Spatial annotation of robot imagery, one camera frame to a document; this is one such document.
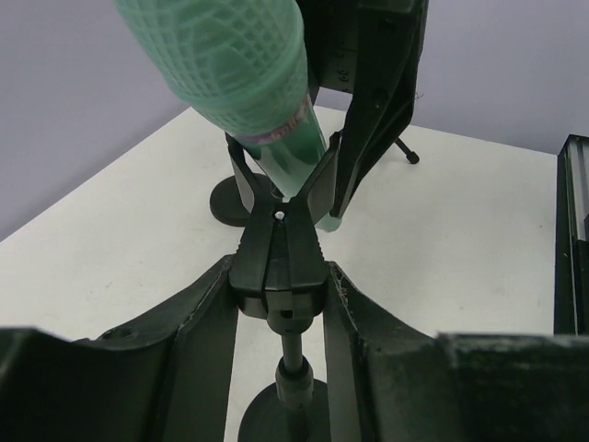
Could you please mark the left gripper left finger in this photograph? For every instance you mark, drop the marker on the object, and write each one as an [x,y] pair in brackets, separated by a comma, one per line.
[163,376]

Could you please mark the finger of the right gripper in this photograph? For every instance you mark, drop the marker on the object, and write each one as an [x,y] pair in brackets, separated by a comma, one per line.
[370,50]

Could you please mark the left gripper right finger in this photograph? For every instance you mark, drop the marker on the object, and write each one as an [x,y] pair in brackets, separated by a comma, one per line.
[390,382]

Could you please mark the black tripod shock-mount stand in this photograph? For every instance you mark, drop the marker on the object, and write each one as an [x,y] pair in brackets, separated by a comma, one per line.
[410,155]

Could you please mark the teal microphone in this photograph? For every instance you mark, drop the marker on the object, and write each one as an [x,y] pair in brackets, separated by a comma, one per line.
[243,66]

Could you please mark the black round-base clip stand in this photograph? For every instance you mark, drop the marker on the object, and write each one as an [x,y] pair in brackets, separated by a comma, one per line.
[230,202]

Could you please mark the aluminium rail frame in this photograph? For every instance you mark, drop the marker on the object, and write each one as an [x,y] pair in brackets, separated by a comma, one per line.
[571,245]

